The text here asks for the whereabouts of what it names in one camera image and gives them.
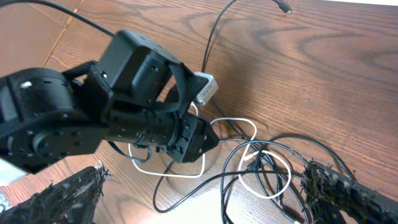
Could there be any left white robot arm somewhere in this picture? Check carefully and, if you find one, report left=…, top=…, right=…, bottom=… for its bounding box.
left=1, top=30, right=219, bottom=174

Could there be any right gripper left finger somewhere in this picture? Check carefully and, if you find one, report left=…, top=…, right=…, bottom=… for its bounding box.
left=1, top=166, right=109, bottom=224

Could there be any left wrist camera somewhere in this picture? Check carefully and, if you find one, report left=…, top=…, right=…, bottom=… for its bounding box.
left=195, top=72, right=218, bottom=106

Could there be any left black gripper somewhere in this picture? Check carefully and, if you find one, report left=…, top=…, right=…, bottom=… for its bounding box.
left=105, top=109, right=220, bottom=163

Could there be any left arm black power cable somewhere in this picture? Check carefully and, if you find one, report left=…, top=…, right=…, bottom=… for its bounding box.
left=0, top=0, right=116, bottom=38

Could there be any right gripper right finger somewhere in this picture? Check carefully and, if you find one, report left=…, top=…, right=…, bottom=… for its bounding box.
left=302, top=161, right=397, bottom=224

